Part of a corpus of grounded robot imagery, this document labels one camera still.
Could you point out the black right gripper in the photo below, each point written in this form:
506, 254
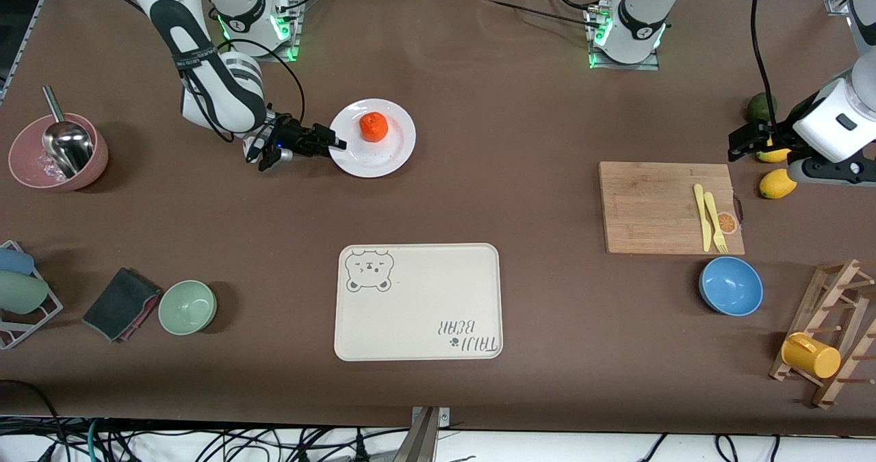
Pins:
292, 135

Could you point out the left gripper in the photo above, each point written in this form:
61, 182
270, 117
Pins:
775, 135

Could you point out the orange mandarin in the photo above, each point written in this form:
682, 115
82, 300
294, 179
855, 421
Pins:
374, 126

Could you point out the white round plate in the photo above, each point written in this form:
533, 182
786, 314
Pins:
383, 154

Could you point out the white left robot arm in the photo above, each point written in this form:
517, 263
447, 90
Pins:
643, 10

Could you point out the yellow lemon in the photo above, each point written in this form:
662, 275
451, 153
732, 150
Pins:
773, 155
777, 184

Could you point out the green avocado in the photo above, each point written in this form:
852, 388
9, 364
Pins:
758, 108

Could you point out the orange slice sticker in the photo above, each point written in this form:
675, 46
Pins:
727, 223

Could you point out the yellow plastic fork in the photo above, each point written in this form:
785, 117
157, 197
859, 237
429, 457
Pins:
715, 222

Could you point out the yellow plastic knife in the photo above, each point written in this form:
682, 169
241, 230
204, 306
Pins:
703, 222

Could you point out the wooden cutting board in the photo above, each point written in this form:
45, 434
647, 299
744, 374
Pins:
650, 205

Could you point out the blue bowl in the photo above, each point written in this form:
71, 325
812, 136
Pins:
731, 286

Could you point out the cream tray with bear print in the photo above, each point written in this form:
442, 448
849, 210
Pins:
417, 304

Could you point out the wooden mug rack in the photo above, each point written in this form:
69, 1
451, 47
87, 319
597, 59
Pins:
845, 332

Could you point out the pale green bowl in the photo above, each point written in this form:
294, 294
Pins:
187, 307

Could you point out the yellow mug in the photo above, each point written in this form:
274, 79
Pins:
811, 356

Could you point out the pink cloth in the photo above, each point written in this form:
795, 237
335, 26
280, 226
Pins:
147, 315

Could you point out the metal scoop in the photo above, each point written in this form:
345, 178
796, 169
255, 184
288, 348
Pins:
68, 148

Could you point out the dark grey cloth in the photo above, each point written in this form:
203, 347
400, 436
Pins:
116, 301

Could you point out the pink bowl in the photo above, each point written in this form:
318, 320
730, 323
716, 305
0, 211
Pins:
27, 168

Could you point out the pale blue cup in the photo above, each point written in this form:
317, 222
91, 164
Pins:
14, 261

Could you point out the pale green cup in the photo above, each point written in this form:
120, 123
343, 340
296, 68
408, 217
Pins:
20, 292

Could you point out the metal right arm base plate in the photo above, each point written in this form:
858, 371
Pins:
291, 44

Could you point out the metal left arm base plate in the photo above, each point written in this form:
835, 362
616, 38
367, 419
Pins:
647, 65

